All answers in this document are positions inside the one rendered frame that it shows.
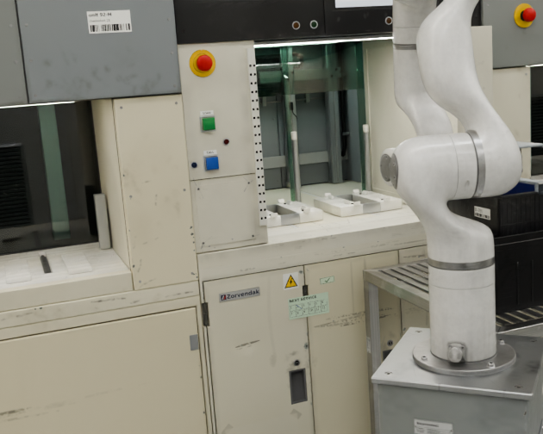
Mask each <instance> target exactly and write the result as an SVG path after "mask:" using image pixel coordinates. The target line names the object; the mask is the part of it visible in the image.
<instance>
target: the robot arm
mask: <svg viewBox="0 0 543 434"><path fill-rule="evenodd" d="M478 1H479V0H443V2H442V3H441V4H440V5H439V6H438V7H437V8H436V4H437V0H393V2H392V21H393V66H394V94H395V99H396V104H397V106H398V107H399V108H400V109H401V110H402V111H403V112H404V113H405V114H406V115H407V116H408V118H409V119H410V121H411V122H412V124H413V126H414V128H415V132H416V135H417V137H414V138H410V139H406V140H405V141H404V142H402V143H401V144H400V145H399V146H397V147H396V148H388V149H385V150H384V151H383V152H382V154H381V157H380V162H379V168H380V173H381V176H382V178H383V180H384V182H385V183H386V184H387V185H389V186H393V187H394V189H395V190H396V192H397V193H398V194H399V195H400V196H401V198H402V199H403V200H404V201H405V203H406V204H407V205H408V206H409V207H410V209H411V210H412V211H413V212H414V213H415V215H416V216H417V218H418V219H419V221H420V222H421V224H422V226H423V228H424V231H425V234H426V238H427V245H428V287H429V312H430V338H428V339H425V340H423V341H421V342H420V343H419V344H417V345H416V346H415V347H414V349H413V359H414V361H415V362H416V363H417V364H418V365H420V366H421V367H423V368H424V369H427V370H430V371H433V372H436V373H440V374H444V375H457V376H477V375H490V374H495V373H498V372H501V371H503V370H505V369H508V368H510V367H511V366H512V365H513V364H514V363H515V359H516V353H515V350H514V348H513V347H512V346H510V345H509V344H507V343H505V342H504V340H503V339H496V289H495V246H494V238H493V234H492V231H491V230H490V229H489V228H488V227H487V226H486V225H485V224H483V223H481V222H478V221H476V220H471V219H468V218H466V217H462V216H460V215H457V214H454V213H453V212H451V211H450V210H449V208H448V206H447V202H448V201H450V200H460V199H470V198H482V197H492V196H497V195H502V194H505V193H507V192H509V191H510V190H511V189H512V188H514V187H515V186H516V184H518V182H519V180H520V178H521V173H522V172H523V168H522V155H521V149H520V148H519V146H518V144H517V142H516V140H515V137H514V136H513V134H512V133H511V132H510V131H509V129H508V127H507V126H506V124H505V123H504V122H503V120H502V119H501V117H500V116H499V115H498V113H497V112H496V111H495V110H494V108H493V107H492V105H491V104H490V102H489V101H488V99H487V97H486V96H485V94H484V92H483V90H482V88H481V85H480V83H479V80H478V77H477V71H476V66H475V59H474V52H473V45H472V38H471V17H472V13H473V10H474V9H475V7H476V5H477V3H478ZM446 111H447V112H449V113H450V114H452V115H454V116H455V117H456V118H457V119H458V120H459V121H460V122H461V124H462V125H463V127H464V129H465V133H453V128H452V124H451V122H450V119H449V117H448V115H447V113H446Z"/></svg>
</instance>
